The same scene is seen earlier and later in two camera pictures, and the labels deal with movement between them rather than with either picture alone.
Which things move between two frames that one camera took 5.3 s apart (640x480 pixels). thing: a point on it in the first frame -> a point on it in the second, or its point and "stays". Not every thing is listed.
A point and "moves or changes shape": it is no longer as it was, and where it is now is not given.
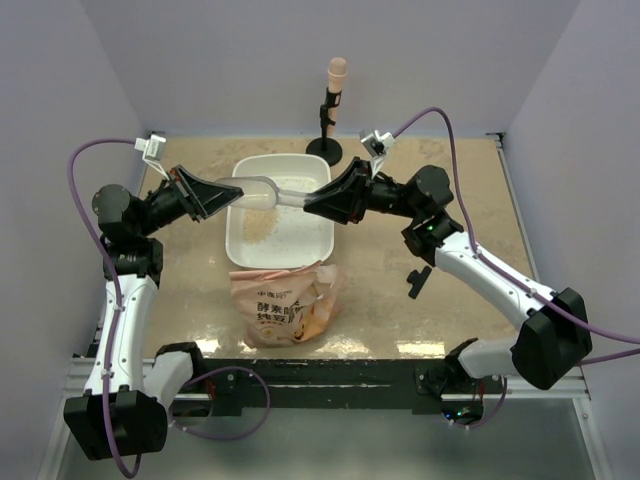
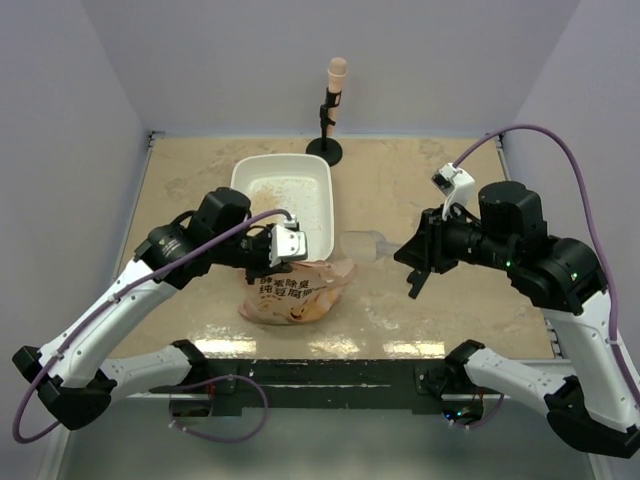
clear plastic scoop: (261, 193) -> (367, 246)
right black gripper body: (361, 198) -> (444, 240)
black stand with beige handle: (326, 147) stays
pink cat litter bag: (287, 306) moves or changes shape
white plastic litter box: (282, 237) stays
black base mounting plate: (410, 387) stays
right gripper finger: (336, 199) -> (416, 252)
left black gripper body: (175, 181) -> (254, 249)
